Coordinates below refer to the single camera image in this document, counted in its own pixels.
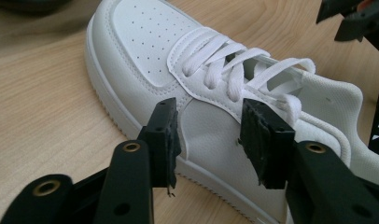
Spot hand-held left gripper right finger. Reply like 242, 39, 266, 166
238, 98, 297, 190

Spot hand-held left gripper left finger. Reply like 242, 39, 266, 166
137, 97, 182, 198

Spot white lace-up sneaker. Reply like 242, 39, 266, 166
84, 0, 379, 224

